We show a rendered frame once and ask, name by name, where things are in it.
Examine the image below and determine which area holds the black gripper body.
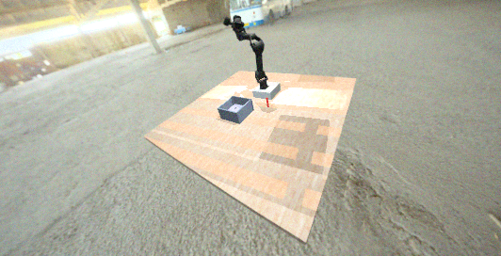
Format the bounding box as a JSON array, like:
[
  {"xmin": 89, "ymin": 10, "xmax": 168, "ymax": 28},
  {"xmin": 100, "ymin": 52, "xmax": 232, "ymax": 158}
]
[{"xmin": 224, "ymin": 17, "xmax": 245, "ymax": 30}]

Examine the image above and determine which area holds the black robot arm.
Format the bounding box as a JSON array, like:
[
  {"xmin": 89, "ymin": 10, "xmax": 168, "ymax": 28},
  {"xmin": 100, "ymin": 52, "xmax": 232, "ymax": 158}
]
[{"xmin": 233, "ymin": 14, "xmax": 269, "ymax": 89}]

